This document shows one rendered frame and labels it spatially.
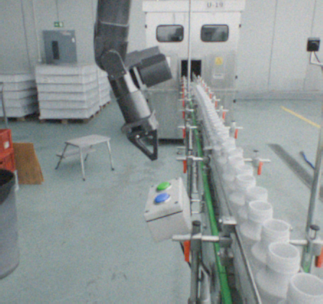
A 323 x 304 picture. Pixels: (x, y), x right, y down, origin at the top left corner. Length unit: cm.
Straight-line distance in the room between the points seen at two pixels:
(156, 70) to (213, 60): 415
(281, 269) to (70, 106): 646
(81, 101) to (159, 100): 230
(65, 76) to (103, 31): 613
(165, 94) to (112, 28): 423
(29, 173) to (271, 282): 343
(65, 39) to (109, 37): 1028
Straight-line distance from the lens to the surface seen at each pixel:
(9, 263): 240
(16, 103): 729
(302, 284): 42
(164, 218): 63
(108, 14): 57
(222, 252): 62
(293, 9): 1082
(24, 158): 366
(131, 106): 63
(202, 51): 475
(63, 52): 1088
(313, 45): 144
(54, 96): 683
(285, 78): 1078
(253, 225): 54
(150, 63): 63
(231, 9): 479
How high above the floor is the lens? 140
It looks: 17 degrees down
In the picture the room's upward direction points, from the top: straight up
